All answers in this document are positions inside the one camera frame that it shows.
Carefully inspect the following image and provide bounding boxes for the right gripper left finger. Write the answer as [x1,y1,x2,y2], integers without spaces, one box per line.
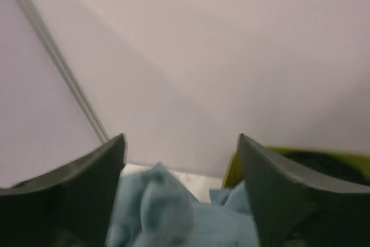
[1,134,125,246]

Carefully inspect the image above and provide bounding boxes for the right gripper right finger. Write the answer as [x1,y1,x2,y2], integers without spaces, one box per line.
[237,134,369,246]

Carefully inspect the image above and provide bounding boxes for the blue-grey t shirt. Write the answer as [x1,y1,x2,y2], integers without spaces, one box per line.
[105,163,259,246]

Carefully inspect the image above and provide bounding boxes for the black clothes in bin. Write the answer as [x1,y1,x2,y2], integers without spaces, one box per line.
[286,151,369,186]

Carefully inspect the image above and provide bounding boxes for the olive green plastic bin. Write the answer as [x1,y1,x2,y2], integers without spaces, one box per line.
[222,145,370,190]

